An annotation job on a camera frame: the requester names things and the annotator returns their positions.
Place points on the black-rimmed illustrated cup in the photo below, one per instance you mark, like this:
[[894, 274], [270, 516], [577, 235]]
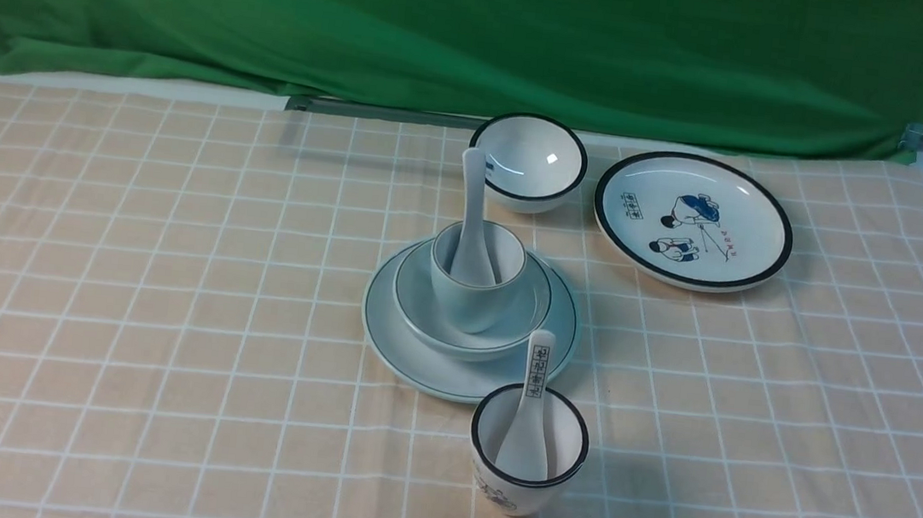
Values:
[[568, 445]]

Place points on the black-rimmed illustrated plate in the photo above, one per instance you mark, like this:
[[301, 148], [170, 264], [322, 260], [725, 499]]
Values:
[[693, 222]]

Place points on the pale green plain plate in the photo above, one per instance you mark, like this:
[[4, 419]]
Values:
[[445, 375]]

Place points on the small black-rimmed white bowl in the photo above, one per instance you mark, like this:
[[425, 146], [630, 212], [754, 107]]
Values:
[[534, 162]]

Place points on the metal backdrop clamp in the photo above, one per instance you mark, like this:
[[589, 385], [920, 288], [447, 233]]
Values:
[[912, 138]]

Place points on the plain white ceramic spoon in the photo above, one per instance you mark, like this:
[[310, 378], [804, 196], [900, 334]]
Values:
[[472, 263]]

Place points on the pale green plain cup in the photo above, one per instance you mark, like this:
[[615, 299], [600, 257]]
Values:
[[470, 307]]

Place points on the pale green wide bowl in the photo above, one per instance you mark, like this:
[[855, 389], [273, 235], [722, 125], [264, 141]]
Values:
[[415, 299]]

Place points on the white spoon with characters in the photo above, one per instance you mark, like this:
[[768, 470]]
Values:
[[523, 451]]

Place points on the checkered beige tablecloth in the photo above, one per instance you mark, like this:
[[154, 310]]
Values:
[[181, 333]]

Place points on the green backdrop cloth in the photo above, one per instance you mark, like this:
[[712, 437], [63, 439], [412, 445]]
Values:
[[825, 79]]

